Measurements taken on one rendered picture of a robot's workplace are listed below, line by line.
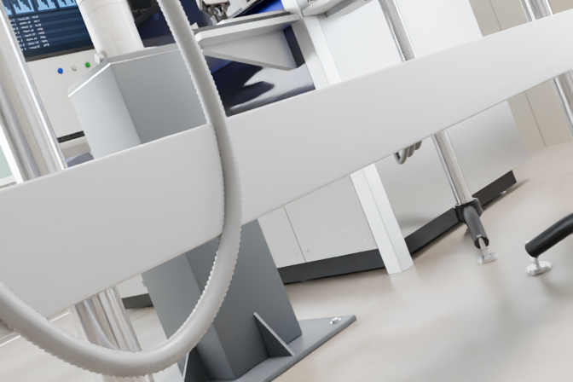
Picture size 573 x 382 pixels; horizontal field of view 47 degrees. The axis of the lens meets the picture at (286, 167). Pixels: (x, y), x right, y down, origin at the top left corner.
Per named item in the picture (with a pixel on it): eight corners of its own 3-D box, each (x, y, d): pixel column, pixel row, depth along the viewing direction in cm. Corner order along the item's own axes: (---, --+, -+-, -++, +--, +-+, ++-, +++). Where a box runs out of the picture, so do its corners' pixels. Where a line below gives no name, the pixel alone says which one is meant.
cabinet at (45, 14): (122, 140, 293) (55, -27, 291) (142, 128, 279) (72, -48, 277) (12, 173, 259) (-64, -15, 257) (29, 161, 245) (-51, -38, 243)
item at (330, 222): (245, 249, 429) (194, 122, 428) (536, 178, 277) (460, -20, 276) (112, 316, 362) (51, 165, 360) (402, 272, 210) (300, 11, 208)
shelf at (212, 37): (199, 85, 266) (197, 81, 266) (315, 15, 214) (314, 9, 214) (94, 113, 234) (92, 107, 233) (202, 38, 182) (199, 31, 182)
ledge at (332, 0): (332, 11, 217) (330, 5, 217) (361, -6, 207) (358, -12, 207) (303, 16, 208) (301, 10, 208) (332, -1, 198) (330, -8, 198)
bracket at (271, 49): (291, 70, 218) (276, 32, 217) (297, 66, 216) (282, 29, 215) (213, 91, 195) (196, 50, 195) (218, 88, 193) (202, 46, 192)
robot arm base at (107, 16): (112, 58, 164) (83, -12, 164) (80, 83, 178) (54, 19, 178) (172, 46, 177) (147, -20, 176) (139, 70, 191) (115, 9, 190)
